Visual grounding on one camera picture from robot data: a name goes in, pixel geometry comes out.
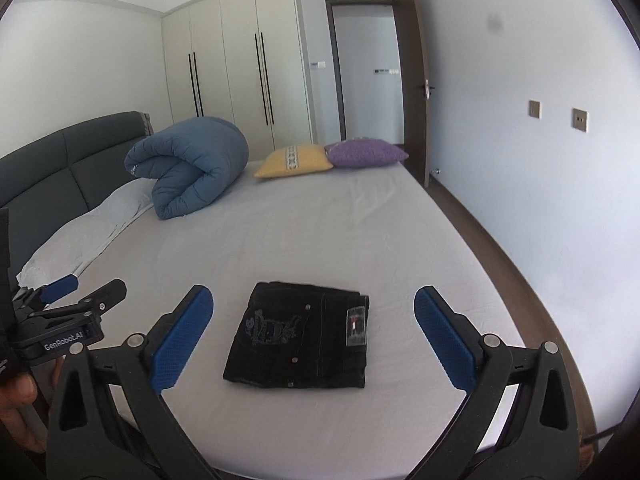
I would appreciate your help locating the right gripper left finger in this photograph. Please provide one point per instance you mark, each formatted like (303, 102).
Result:
(109, 419)

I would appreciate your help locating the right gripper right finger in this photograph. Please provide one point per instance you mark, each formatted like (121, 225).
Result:
(517, 419)

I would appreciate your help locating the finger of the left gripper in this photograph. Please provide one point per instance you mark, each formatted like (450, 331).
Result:
(44, 295)
(97, 302)

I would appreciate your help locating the black denim pants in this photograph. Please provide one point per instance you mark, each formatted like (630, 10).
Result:
(300, 336)

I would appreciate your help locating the person left hand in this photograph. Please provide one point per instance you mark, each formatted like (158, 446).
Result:
(19, 392)

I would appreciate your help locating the white pillow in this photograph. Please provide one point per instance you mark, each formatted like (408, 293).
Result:
(71, 249)

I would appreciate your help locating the dark grey headboard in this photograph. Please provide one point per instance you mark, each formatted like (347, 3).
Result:
(63, 175)

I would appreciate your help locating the blue rolled duvet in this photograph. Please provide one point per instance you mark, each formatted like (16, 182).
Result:
(192, 163)

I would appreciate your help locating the yellow pillow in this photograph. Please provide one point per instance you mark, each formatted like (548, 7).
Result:
(294, 160)

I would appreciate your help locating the cream wardrobe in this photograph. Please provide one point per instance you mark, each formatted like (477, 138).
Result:
(241, 60)

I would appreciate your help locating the purple pillow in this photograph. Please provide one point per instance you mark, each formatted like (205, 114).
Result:
(364, 153)

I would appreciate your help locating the brown wooden door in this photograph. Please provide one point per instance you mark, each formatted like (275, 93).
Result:
(416, 88)

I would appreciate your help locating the beige wall switch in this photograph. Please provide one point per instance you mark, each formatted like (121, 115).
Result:
(534, 109)

